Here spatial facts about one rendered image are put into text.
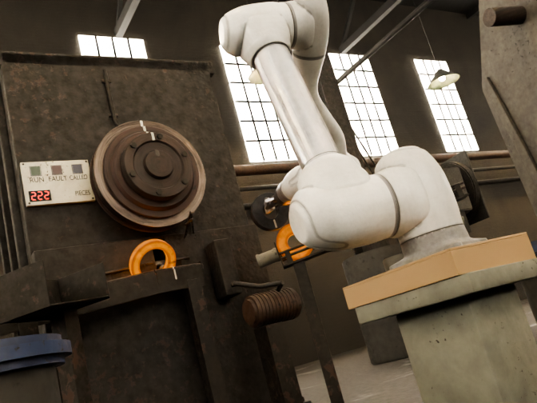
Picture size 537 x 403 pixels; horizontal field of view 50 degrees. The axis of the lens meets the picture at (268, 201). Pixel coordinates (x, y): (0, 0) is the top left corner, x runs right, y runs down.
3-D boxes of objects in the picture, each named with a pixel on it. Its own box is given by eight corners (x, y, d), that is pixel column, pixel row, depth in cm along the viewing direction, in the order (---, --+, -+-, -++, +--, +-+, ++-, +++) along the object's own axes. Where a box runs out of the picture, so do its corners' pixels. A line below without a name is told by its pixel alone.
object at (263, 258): (260, 269, 237) (256, 256, 239) (280, 261, 237) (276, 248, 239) (259, 268, 231) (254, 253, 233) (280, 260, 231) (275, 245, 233)
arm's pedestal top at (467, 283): (551, 272, 130) (545, 255, 131) (475, 293, 110) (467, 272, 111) (439, 303, 154) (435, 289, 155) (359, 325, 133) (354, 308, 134)
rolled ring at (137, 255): (160, 231, 217) (156, 229, 220) (121, 264, 212) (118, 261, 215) (184, 263, 227) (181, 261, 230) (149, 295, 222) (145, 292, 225)
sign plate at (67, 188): (26, 207, 219) (19, 164, 224) (94, 201, 233) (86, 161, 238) (27, 205, 217) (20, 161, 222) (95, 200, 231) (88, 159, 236)
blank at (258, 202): (244, 198, 227) (247, 196, 224) (280, 190, 233) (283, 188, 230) (256, 236, 224) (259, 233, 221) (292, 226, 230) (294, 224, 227)
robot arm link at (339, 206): (408, 217, 124) (317, 239, 117) (383, 251, 138) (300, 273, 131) (286, -14, 159) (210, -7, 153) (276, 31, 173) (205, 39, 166)
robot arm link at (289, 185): (285, 205, 201) (317, 197, 206) (301, 193, 187) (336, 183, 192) (275, 177, 203) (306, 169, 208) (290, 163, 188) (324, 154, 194)
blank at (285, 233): (296, 269, 235) (296, 268, 231) (268, 244, 238) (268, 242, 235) (321, 241, 237) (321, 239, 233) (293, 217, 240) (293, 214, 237)
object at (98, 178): (101, 238, 220) (80, 128, 232) (210, 225, 246) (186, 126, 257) (105, 233, 215) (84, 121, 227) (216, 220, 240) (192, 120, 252)
